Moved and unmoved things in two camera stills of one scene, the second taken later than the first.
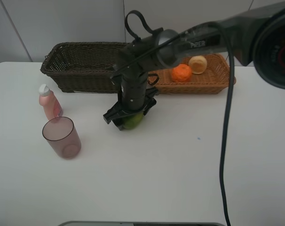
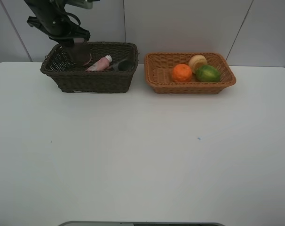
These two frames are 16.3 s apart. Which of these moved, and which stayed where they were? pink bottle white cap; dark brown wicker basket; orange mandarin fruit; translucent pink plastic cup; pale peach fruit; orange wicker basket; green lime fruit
Moved: green lime fruit; translucent pink plastic cup; pink bottle white cap
Stayed: dark brown wicker basket; orange wicker basket; pale peach fruit; orange mandarin fruit
